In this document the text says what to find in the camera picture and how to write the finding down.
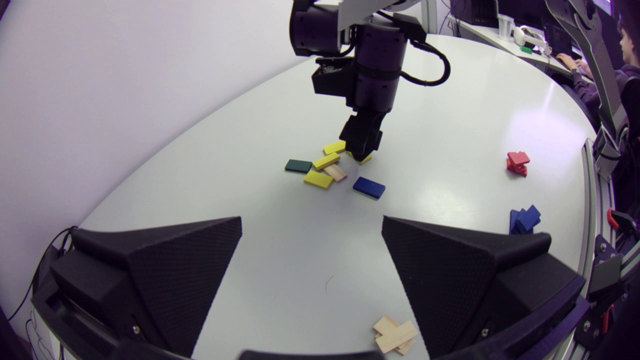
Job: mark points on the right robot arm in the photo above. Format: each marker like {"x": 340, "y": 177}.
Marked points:
{"x": 380, "y": 65}

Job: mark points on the natural wooden block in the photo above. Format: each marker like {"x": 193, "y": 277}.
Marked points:
{"x": 338, "y": 174}

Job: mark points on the yellow wooden block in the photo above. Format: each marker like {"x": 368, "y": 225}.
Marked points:
{"x": 318, "y": 179}
{"x": 326, "y": 161}
{"x": 334, "y": 147}
{"x": 366, "y": 160}

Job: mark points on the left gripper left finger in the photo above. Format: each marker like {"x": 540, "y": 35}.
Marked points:
{"x": 175, "y": 280}

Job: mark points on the pile of red wooden blocks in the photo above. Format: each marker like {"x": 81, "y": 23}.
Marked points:
{"x": 517, "y": 160}

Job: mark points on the person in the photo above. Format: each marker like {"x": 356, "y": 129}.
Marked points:
{"x": 590, "y": 85}

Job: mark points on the clear plastic cup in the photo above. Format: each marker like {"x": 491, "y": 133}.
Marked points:
{"x": 506, "y": 27}

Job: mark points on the blue wooden block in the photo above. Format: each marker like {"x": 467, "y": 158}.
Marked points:
{"x": 369, "y": 187}

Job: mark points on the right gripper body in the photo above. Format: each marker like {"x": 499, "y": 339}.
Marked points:
{"x": 365, "y": 127}

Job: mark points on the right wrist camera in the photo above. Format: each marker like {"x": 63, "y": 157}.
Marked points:
{"x": 330, "y": 80}

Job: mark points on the green wooden block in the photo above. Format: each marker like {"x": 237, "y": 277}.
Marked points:
{"x": 298, "y": 166}

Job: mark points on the pile of blue wooden blocks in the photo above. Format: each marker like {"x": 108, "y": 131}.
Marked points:
{"x": 525, "y": 220}

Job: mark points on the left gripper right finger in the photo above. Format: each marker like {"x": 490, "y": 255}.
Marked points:
{"x": 450, "y": 280}

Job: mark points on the pile of natural wooden blocks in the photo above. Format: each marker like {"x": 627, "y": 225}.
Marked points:
{"x": 395, "y": 336}

